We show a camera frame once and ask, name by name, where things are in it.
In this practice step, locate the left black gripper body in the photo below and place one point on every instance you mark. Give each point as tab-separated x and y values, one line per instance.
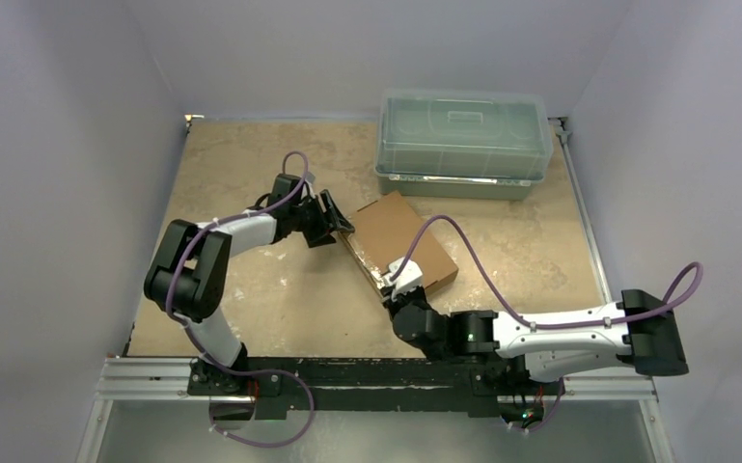
310	220

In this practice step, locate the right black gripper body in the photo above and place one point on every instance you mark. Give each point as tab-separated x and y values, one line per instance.
398	301

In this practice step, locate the brown cardboard express box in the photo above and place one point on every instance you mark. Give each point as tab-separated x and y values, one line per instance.
383	233

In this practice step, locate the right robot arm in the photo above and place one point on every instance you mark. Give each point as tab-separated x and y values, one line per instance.
636	331

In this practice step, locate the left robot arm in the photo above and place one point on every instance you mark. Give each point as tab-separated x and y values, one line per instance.
187	276

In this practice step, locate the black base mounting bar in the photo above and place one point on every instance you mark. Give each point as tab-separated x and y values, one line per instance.
479	389

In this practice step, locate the clear plastic storage bin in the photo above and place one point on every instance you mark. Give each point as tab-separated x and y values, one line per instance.
462	144

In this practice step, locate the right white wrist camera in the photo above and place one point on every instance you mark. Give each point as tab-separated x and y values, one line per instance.
404	275

